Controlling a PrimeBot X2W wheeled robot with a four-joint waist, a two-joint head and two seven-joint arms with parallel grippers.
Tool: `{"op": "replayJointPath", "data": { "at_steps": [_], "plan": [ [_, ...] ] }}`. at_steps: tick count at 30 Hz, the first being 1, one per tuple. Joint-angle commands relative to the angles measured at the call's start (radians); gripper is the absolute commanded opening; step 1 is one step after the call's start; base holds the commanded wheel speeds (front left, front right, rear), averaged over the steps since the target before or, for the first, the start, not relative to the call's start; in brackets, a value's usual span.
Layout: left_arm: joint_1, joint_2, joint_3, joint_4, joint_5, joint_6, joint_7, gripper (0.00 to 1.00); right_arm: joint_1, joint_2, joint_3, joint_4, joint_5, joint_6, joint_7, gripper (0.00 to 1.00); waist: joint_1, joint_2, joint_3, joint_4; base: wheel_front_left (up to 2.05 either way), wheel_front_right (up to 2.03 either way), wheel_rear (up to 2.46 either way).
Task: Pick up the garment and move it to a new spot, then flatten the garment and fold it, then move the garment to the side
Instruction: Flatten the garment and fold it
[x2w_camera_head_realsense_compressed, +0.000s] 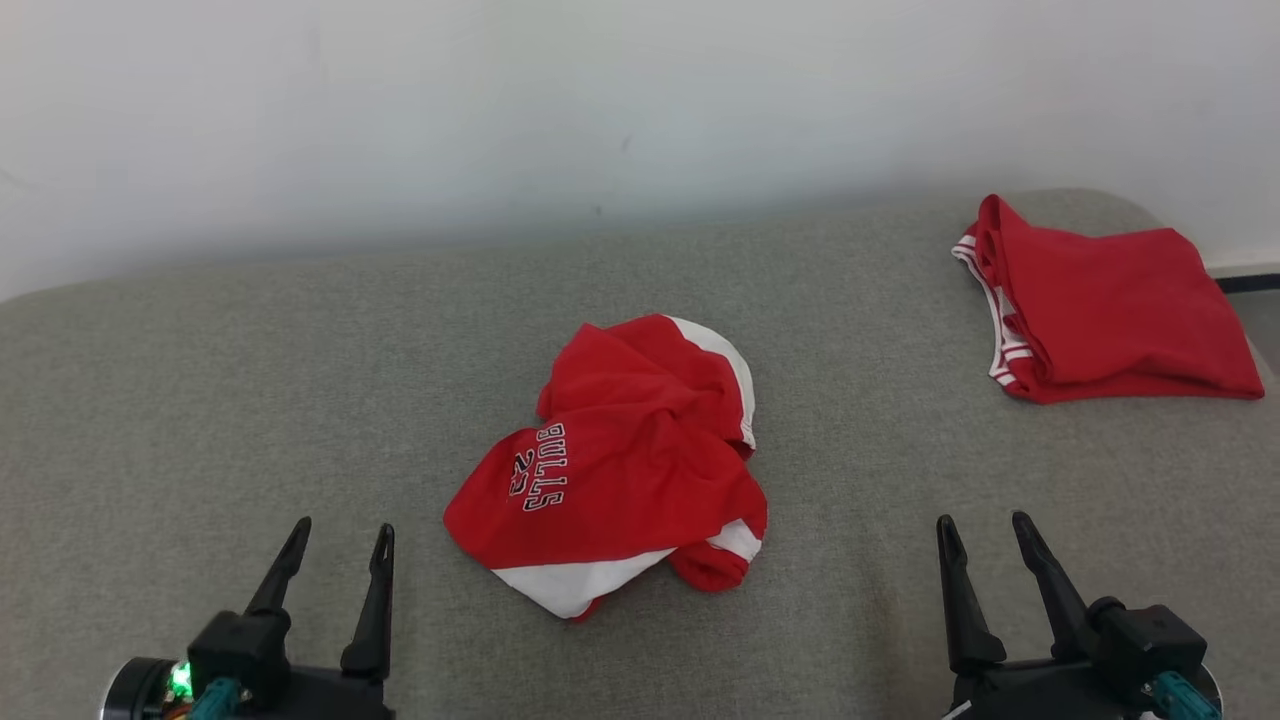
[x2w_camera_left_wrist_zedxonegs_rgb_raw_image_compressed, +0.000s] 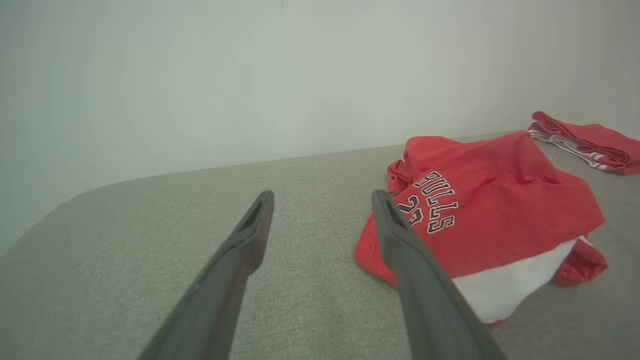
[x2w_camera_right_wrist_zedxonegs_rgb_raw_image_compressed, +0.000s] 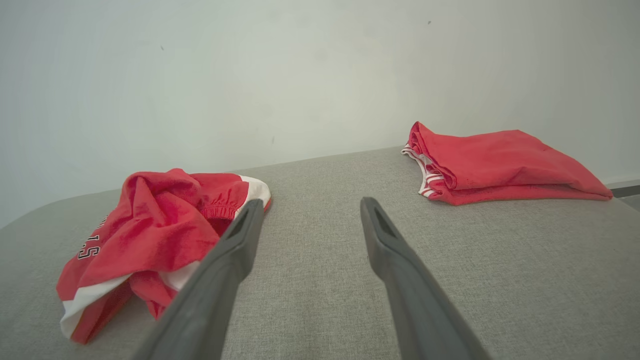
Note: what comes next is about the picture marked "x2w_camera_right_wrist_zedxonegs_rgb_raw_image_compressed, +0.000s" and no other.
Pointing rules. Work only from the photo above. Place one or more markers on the red shorts with white stripe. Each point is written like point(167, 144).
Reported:
point(150, 225)

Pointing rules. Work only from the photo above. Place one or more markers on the dark skirting strip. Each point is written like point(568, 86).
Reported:
point(627, 191)

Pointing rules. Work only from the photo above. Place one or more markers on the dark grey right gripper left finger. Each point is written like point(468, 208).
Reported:
point(210, 310)

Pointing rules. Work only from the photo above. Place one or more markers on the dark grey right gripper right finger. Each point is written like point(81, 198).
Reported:
point(420, 315)

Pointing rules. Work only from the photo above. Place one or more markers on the red white lettered shorts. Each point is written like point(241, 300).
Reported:
point(500, 160)

